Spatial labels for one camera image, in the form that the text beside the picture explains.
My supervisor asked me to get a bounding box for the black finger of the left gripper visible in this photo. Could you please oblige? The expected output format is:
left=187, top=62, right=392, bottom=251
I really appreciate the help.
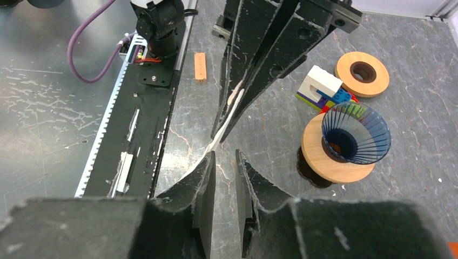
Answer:
left=218, top=0, right=363, bottom=144
left=211, top=1, right=284, bottom=139

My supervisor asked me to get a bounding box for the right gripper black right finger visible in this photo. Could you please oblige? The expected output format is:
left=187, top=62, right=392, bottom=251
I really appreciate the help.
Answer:
left=235, top=150, right=453, bottom=258

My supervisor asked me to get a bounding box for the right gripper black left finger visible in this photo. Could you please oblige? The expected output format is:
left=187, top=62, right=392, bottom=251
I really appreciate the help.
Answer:
left=1, top=152, right=215, bottom=258

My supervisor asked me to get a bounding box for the white paper coffee filter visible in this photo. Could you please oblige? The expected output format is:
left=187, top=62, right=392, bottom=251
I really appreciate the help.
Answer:
left=180, top=79, right=245, bottom=180

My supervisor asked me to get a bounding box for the blue ribbed dripper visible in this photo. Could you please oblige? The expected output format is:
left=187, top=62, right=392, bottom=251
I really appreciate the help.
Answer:
left=321, top=101, right=392, bottom=165

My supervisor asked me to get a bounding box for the flat wooden block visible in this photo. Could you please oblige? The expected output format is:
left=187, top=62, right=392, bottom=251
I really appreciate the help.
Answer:
left=194, top=52, right=207, bottom=83

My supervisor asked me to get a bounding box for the colourful toy block pile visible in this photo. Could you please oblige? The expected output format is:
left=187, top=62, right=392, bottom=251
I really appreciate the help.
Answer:
left=295, top=65, right=368, bottom=114

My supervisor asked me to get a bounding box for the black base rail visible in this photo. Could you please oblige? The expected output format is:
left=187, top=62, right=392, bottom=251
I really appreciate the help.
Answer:
left=83, top=19, right=192, bottom=198

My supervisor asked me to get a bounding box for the small wooden ring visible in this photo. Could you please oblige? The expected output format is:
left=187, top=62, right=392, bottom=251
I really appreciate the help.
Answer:
left=334, top=51, right=390, bottom=99

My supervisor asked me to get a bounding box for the grey slotted cable duct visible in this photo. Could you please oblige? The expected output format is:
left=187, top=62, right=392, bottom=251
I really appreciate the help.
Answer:
left=73, top=32, right=148, bottom=200

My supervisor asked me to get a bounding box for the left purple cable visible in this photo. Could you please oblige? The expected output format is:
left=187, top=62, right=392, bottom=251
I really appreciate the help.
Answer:
left=66, top=0, right=144, bottom=84

